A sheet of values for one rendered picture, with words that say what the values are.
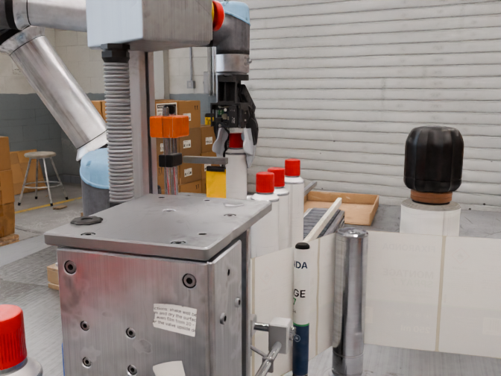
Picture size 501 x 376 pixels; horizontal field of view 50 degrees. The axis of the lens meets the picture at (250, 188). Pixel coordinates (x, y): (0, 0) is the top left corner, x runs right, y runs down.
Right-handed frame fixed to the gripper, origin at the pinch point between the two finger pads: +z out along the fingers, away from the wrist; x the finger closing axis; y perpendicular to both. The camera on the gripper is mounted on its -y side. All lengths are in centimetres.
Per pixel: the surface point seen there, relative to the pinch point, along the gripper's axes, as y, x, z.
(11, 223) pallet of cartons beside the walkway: -206, -253, 83
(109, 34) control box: 57, 3, -23
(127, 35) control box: 60, 7, -23
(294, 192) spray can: 9.3, 16.4, 4.6
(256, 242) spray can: 29.4, 14.1, 10.4
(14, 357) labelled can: 92, 17, 1
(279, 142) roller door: -418, -97, 35
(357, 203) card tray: -72, 21, 23
